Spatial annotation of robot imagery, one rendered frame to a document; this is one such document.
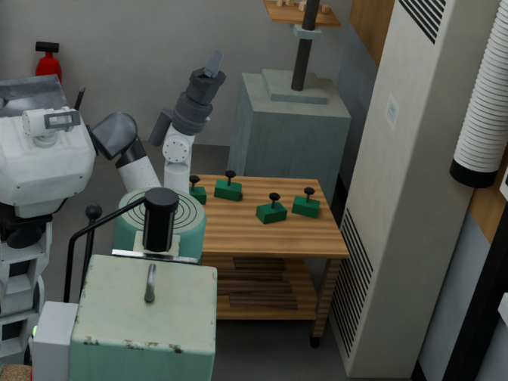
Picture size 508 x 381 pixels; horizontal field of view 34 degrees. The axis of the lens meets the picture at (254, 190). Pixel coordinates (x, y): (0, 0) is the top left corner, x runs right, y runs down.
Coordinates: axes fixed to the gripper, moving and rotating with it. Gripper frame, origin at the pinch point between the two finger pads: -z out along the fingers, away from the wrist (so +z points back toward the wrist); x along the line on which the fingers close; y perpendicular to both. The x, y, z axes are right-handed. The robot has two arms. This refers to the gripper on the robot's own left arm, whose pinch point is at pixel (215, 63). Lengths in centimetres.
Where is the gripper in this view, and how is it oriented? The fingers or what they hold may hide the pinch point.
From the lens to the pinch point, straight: 201.7
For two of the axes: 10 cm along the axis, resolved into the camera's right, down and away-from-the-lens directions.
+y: -8.2, -5.5, 1.7
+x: -3.8, 3.0, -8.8
